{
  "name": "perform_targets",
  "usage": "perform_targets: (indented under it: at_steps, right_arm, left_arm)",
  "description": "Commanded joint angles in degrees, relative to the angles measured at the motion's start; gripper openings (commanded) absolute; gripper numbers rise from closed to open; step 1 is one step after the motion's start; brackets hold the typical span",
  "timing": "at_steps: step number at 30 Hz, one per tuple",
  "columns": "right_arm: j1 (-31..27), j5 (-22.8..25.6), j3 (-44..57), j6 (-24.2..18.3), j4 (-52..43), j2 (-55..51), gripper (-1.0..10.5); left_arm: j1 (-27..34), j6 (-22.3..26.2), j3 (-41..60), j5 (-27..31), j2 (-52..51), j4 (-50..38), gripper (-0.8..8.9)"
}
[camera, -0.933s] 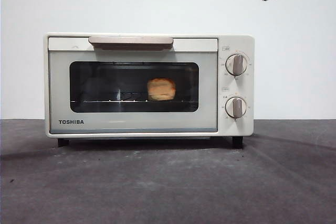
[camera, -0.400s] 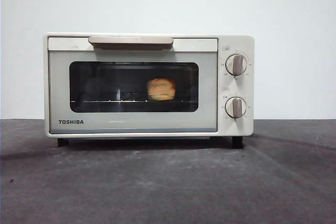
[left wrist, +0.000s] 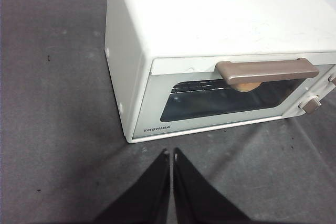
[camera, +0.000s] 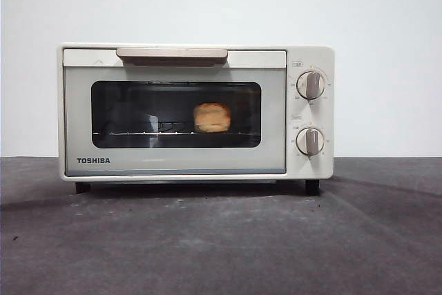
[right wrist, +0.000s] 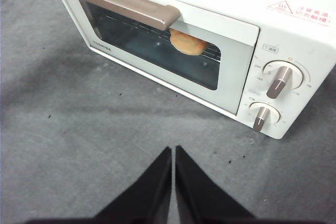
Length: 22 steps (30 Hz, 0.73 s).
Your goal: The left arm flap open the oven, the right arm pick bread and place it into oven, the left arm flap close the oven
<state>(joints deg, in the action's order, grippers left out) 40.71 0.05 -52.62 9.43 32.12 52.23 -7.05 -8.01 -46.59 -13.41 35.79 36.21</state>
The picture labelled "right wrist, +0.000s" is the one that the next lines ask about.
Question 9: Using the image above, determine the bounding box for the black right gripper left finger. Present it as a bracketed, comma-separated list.
[97, 146, 173, 224]

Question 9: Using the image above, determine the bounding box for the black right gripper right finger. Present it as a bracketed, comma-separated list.
[175, 145, 253, 224]

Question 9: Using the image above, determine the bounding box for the oven glass door with handle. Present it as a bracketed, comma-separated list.
[49, 0, 260, 116]

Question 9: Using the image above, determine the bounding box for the golden braided bread loaf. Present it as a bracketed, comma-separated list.
[170, 29, 206, 56]

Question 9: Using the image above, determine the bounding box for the oven timer dial knob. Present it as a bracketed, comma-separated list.
[248, 101, 281, 133]

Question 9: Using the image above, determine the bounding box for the oven temperature dial knob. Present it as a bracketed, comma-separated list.
[264, 61, 305, 99]

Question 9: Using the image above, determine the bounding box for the oven wire rack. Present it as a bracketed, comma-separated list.
[104, 14, 221, 61]

